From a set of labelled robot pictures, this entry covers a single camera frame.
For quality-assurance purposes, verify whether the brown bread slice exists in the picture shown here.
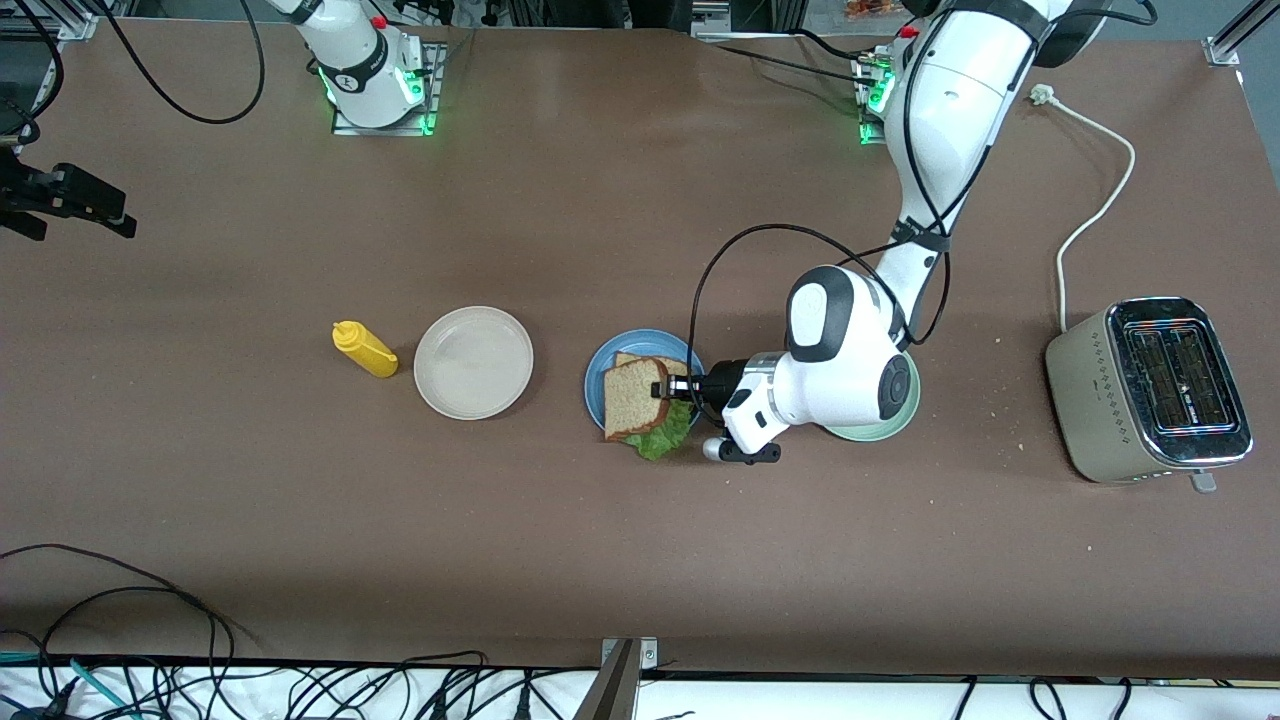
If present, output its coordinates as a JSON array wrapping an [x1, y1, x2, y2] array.
[[613, 351, 693, 379], [602, 357, 673, 442]]

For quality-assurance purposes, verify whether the green lettuce leaf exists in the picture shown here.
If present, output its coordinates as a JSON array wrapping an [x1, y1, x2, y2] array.
[[622, 398, 696, 462]]

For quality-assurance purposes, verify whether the yellow mustard squeeze bottle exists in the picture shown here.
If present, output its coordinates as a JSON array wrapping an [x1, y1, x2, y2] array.
[[332, 320, 399, 379]]

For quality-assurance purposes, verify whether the blue round plate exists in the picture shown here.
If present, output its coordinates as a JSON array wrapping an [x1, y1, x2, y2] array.
[[584, 329, 706, 441]]

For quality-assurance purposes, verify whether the green round plate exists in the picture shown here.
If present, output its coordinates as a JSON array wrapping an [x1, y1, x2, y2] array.
[[825, 350, 921, 443]]

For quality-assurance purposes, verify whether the beige round plate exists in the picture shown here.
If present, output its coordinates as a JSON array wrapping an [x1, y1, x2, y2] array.
[[413, 305, 535, 421]]

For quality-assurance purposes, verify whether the beige chrome toaster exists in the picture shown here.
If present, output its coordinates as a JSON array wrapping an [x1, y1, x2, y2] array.
[[1045, 296, 1254, 494]]

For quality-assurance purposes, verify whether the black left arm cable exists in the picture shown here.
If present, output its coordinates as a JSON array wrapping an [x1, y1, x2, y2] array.
[[686, 0, 1159, 401]]

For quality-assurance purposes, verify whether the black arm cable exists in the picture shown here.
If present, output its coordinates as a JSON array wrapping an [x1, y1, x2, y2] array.
[[686, 0, 1159, 401], [0, 0, 266, 141]]

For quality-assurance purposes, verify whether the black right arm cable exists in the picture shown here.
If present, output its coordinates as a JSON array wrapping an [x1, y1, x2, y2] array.
[[0, 0, 266, 141]]

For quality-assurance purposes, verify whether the aluminium frame profile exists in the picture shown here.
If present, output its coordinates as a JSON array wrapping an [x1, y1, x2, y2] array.
[[0, 0, 121, 46], [1205, 0, 1280, 69]]

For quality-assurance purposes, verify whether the metal table edge bracket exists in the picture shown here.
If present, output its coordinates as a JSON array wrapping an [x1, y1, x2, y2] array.
[[572, 637, 659, 720]]

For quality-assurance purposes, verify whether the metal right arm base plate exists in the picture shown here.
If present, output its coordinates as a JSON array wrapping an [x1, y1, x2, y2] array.
[[330, 42, 443, 137]]

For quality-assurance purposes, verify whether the black looped floor cable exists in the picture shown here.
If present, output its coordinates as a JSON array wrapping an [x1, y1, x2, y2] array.
[[0, 545, 236, 701]]

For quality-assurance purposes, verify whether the black base cable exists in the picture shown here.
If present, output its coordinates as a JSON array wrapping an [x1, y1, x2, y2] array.
[[695, 28, 886, 86]]

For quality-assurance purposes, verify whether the white toaster power cable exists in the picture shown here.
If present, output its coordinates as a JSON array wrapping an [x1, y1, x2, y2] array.
[[1030, 84, 1137, 336]]

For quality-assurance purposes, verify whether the teal floor cable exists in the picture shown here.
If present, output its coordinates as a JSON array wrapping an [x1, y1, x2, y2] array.
[[0, 650, 141, 720]]

